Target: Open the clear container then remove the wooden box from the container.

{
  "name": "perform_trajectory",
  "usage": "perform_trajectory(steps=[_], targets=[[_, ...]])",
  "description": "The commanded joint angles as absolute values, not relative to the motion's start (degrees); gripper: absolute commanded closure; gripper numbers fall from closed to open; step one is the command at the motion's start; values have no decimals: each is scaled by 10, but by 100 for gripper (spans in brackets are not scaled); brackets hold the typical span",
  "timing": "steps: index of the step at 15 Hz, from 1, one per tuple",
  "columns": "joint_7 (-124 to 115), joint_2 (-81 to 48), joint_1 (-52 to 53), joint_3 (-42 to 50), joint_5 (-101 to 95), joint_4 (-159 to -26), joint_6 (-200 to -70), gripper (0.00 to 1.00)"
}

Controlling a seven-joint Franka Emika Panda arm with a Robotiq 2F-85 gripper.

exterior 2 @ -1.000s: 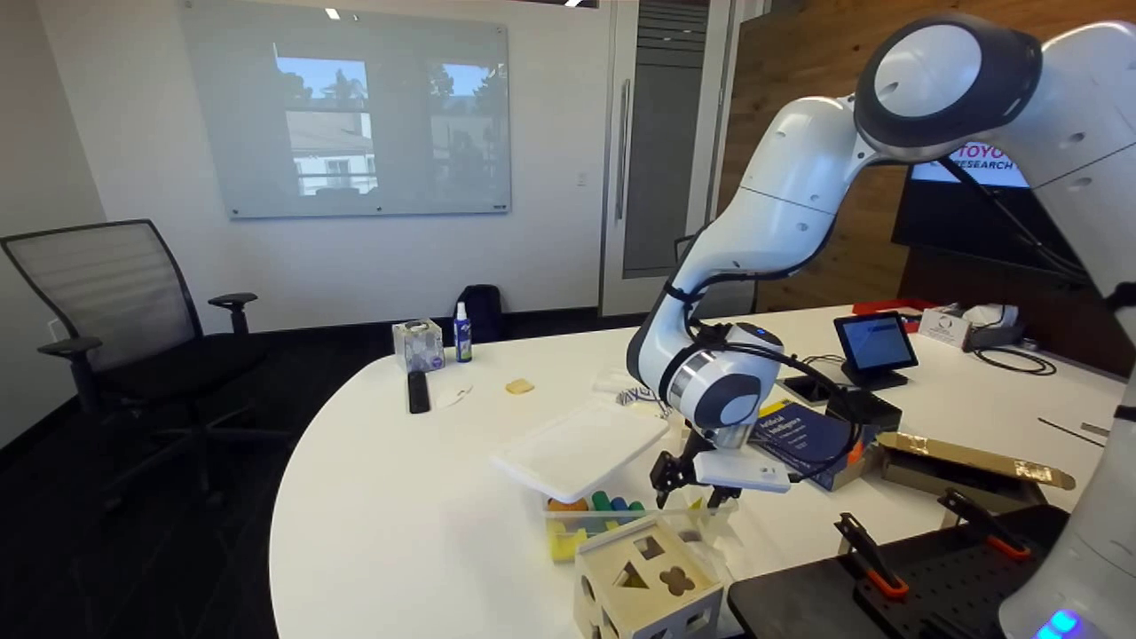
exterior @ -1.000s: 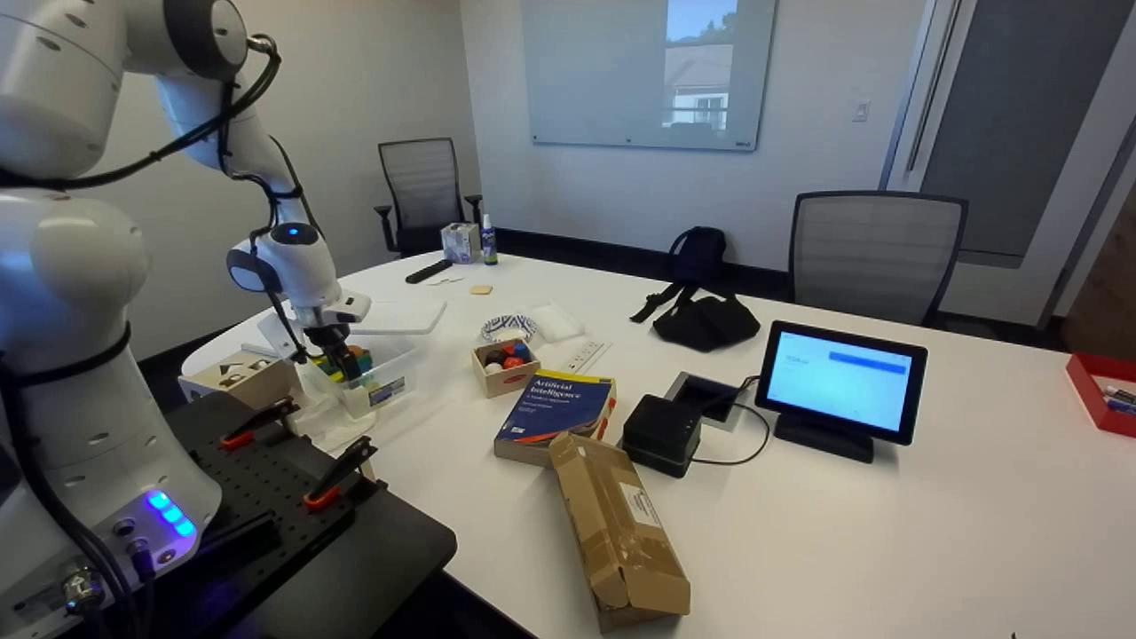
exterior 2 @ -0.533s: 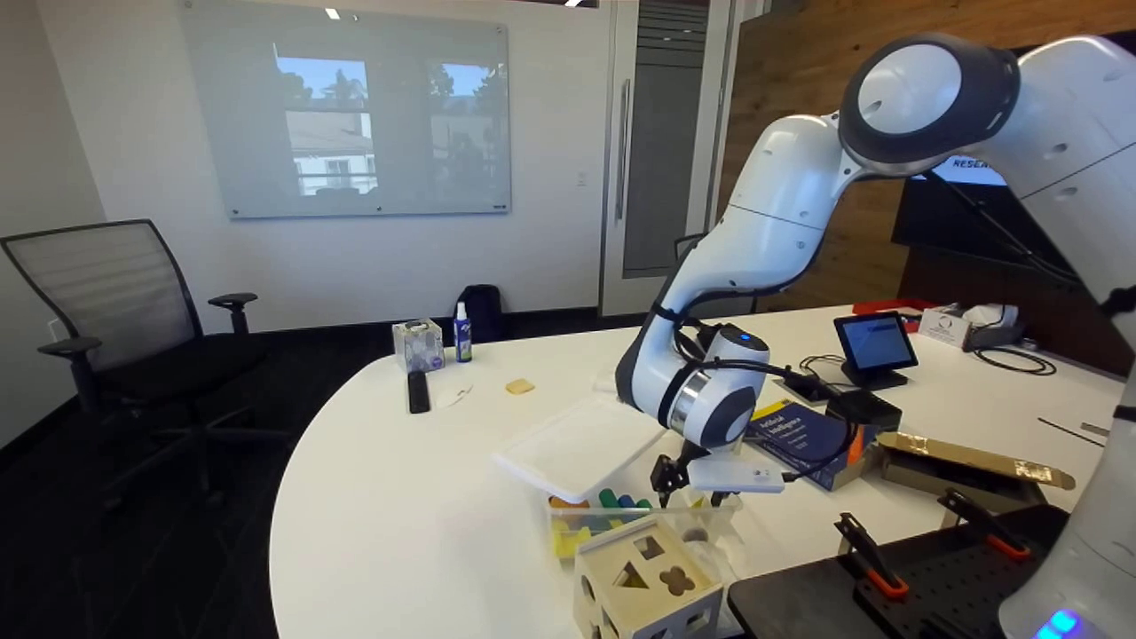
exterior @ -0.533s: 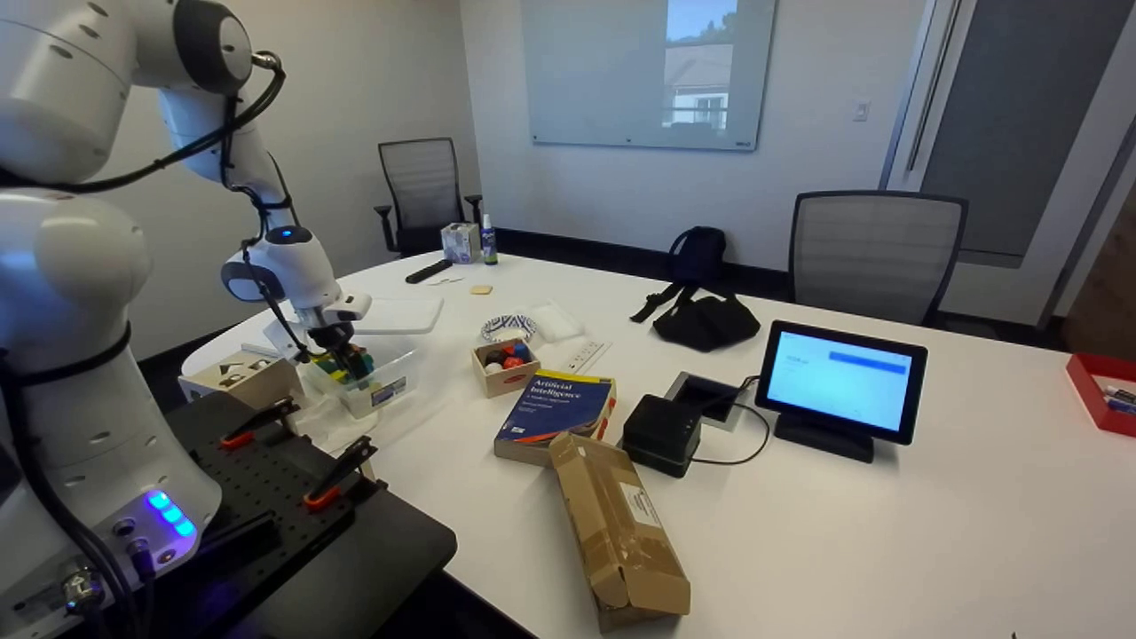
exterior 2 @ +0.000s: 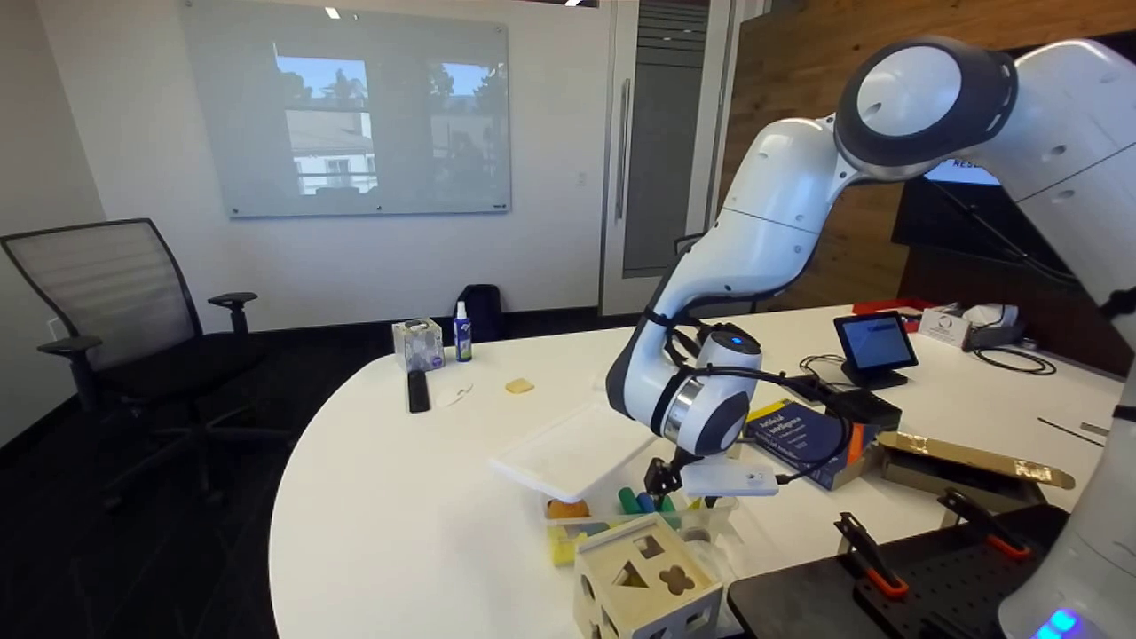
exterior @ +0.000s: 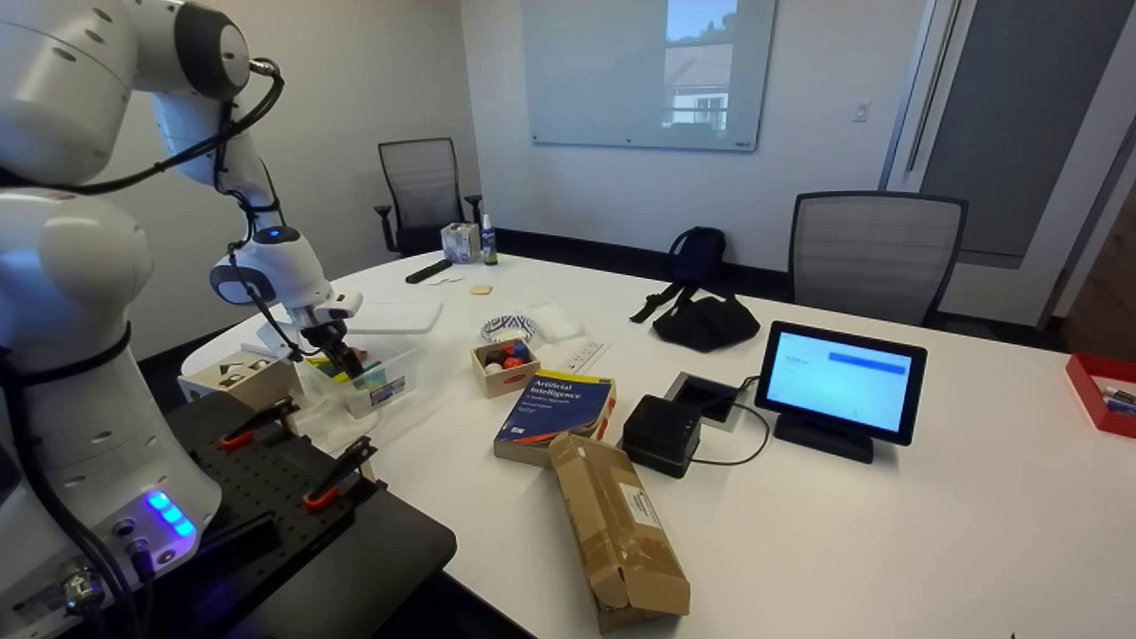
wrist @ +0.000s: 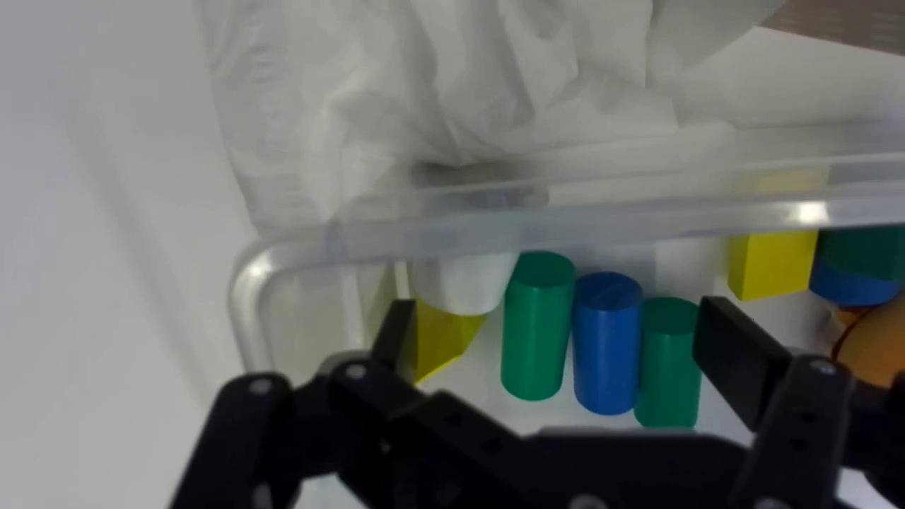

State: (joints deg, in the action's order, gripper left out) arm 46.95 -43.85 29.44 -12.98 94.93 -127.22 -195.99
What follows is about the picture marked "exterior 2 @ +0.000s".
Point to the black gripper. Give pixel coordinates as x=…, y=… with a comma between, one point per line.
x=675, y=464

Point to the white container lid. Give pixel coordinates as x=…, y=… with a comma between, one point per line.
x=568, y=456

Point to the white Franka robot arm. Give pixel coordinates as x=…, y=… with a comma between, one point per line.
x=769, y=225

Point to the wooden shape sorter box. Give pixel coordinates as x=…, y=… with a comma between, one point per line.
x=645, y=579

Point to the black cube box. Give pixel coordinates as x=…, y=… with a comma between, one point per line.
x=870, y=410

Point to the clear tissue box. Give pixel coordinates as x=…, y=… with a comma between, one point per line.
x=417, y=346

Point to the red box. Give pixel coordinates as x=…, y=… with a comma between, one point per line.
x=888, y=308

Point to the white small box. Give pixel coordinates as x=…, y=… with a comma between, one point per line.
x=943, y=326

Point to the blue toy block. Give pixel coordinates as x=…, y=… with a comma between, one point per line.
x=647, y=501

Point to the green toy block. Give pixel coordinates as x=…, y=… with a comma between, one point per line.
x=626, y=500

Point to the orange toy block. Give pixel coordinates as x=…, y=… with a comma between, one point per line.
x=566, y=509

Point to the yellow toy block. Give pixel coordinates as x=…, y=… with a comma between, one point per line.
x=566, y=547

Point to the blue book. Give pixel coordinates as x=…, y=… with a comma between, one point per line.
x=805, y=434

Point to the yellow round disc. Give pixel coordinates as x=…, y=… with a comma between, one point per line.
x=521, y=384

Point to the black table power grommet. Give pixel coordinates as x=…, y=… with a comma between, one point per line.
x=811, y=389

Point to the black orange clamp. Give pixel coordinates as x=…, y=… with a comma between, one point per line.
x=870, y=561
x=981, y=526

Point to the blue spray bottle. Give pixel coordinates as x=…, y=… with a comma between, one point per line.
x=462, y=340

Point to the white frosted glass door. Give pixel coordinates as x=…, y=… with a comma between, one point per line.
x=615, y=235

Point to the black backpack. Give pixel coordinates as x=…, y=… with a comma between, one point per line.
x=480, y=312

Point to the black tablet on stand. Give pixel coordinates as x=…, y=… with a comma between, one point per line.
x=873, y=341

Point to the black remote control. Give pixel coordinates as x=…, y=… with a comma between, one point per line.
x=417, y=391

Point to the black mounting plate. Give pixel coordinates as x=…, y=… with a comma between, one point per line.
x=934, y=579

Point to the grey desk device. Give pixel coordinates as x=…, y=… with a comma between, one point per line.
x=993, y=329

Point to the metal pen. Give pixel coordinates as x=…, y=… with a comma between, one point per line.
x=1069, y=432

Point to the black mesh armchair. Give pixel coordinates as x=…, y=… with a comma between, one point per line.
x=109, y=286

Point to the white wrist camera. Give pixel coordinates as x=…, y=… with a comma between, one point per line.
x=734, y=476

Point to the black wall TV screen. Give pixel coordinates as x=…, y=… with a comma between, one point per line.
x=947, y=235

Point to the glass wall whiteboard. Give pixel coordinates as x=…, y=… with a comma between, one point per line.
x=234, y=120

